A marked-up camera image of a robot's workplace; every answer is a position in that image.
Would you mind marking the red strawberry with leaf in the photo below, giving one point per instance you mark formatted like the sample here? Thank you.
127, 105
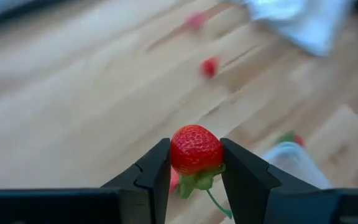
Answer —
291, 138

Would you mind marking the white checked cloth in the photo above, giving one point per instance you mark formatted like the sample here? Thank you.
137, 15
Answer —
306, 21

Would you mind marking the red strawberry long stem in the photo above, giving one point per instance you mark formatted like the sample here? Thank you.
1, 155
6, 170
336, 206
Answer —
194, 149

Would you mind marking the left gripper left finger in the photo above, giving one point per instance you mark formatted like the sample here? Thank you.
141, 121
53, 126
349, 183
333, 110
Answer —
154, 186

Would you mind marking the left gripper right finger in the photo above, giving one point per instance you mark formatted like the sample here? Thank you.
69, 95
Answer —
244, 186

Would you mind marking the clear plastic tupperware container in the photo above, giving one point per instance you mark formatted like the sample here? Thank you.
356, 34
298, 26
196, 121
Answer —
297, 165

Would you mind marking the small red raspberry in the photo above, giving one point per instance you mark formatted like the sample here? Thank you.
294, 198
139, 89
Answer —
209, 67

